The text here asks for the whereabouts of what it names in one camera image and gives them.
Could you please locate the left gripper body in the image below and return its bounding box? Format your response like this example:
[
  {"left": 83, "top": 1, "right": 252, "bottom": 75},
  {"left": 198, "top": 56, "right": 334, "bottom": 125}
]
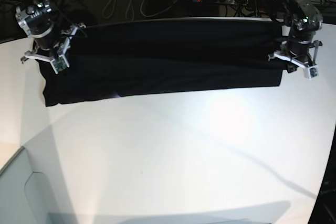
[{"left": 280, "top": 24, "right": 319, "bottom": 61}]

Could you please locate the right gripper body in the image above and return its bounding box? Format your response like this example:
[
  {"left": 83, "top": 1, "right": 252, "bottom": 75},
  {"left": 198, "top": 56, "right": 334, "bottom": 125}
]
[{"left": 15, "top": 1, "right": 65, "bottom": 56}]

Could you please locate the black T-shirt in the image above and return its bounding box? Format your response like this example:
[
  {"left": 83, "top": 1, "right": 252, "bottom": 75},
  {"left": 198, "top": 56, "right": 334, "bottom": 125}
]
[{"left": 39, "top": 19, "right": 286, "bottom": 107}]

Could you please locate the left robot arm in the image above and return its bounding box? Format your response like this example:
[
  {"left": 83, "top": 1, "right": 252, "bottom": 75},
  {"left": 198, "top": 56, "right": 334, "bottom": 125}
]
[{"left": 261, "top": 0, "right": 323, "bottom": 66}]

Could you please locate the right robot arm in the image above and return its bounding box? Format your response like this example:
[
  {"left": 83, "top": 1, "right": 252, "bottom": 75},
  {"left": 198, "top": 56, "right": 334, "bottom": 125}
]
[{"left": 15, "top": 0, "right": 60, "bottom": 58}]

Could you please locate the black office chair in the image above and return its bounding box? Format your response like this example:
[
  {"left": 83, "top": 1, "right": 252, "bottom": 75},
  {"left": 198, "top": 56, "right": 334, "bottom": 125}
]
[{"left": 1, "top": 0, "right": 27, "bottom": 44}]

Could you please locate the white wrist camera left mount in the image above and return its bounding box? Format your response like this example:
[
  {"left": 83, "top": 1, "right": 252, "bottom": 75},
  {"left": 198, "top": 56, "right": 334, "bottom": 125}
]
[{"left": 268, "top": 41, "right": 323, "bottom": 80}]

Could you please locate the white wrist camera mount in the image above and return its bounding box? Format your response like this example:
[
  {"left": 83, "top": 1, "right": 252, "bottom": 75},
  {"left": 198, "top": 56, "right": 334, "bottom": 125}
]
[
  {"left": 20, "top": 23, "right": 87, "bottom": 74},
  {"left": 268, "top": 41, "right": 323, "bottom": 80}
]

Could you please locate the white wrist camera right mount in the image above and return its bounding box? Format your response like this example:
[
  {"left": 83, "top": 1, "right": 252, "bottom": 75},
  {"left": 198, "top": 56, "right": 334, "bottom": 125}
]
[{"left": 20, "top": 23, "right": 87, "bottom": 74}]

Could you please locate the grey coiled cable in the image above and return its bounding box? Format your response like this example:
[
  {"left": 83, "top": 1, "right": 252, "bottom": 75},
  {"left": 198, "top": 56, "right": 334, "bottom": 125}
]
[{"left": 101, "top": 0, "right": 179, "bottom": 19}]

